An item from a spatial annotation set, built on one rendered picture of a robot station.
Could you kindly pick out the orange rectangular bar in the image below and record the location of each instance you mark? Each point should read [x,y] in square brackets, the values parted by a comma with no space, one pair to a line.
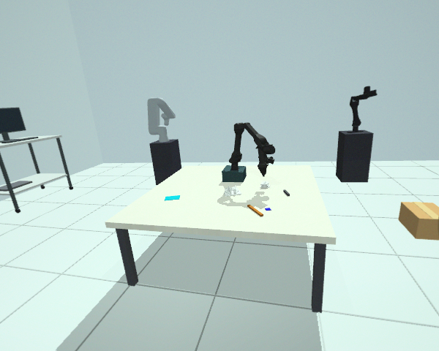
[255,210]

